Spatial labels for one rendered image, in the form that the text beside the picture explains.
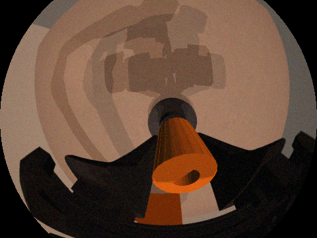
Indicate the orange knob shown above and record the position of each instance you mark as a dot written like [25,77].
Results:
[182,161]

